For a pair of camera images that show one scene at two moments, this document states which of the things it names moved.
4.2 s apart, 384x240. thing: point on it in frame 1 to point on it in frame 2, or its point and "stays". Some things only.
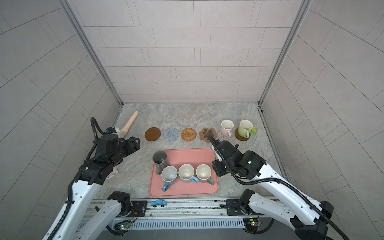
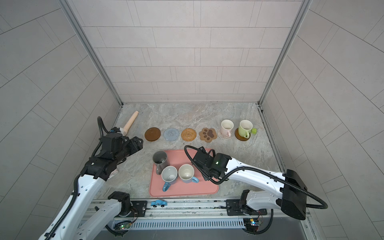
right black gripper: (217, 169) to (204, 176)
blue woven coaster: (171, 134) stays
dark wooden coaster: (240, 137) stays
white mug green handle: (245, 126) stays
